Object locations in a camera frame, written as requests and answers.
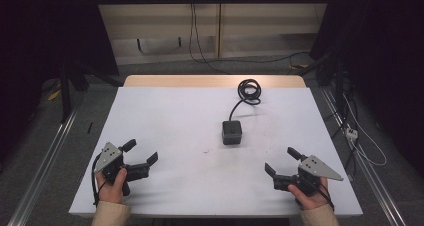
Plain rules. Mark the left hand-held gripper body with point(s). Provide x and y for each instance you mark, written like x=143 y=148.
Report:
x=110 y=157

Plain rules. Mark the black curtain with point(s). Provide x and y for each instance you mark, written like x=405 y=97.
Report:
x=386 y=52
x=43 y=36

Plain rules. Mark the person's left hand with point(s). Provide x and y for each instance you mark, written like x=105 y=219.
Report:
x=111 y=189

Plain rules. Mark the black square box device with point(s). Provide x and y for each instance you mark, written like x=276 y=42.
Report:
x=231 y=132

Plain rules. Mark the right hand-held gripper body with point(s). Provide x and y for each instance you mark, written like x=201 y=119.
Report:
x=315 y=168

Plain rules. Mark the person's right hand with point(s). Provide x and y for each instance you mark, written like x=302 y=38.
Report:
x=310 y=201

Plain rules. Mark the aluminium floor rail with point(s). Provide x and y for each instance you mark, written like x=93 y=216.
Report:
x=370 y=172
x=43 y=166

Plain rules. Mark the black metal stand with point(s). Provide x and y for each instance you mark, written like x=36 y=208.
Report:
x=66 y=89

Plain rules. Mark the white power plug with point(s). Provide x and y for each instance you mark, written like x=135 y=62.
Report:
x=351 y=133

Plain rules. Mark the white table mat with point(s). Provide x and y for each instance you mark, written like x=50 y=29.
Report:
x=186 y=172

